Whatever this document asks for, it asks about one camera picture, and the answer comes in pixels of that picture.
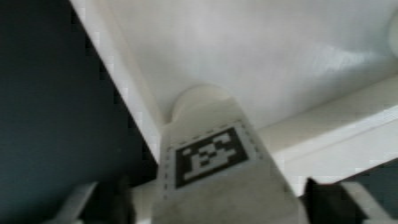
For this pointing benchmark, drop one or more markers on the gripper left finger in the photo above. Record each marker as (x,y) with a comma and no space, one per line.
(98,204)

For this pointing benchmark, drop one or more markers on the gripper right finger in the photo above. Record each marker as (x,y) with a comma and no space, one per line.
(340,204)

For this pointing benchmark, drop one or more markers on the white table leg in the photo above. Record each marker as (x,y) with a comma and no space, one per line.
(221,185)

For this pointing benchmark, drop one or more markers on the white square tabletop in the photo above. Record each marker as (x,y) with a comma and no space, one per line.
(299,54)

